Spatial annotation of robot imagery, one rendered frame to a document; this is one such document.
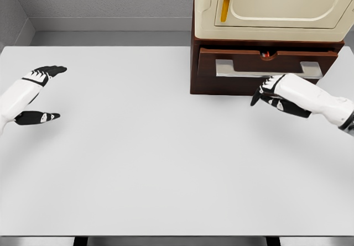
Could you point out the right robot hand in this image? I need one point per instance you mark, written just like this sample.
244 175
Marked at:
298 91

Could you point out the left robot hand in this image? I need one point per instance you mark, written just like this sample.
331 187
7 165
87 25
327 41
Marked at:
19 94

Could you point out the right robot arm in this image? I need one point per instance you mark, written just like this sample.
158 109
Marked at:
344 113

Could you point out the dark brown drawer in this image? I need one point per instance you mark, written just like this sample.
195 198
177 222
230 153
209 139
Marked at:
210 63

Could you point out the dark brown cabinet base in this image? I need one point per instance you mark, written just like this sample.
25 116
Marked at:
218 87

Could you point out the cream cabinet door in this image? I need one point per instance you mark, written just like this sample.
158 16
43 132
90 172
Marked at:
282 0

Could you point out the cream cabinet body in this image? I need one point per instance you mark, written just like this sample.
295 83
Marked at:
206 22

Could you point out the small red white switch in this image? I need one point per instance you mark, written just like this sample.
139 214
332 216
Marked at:
266 54

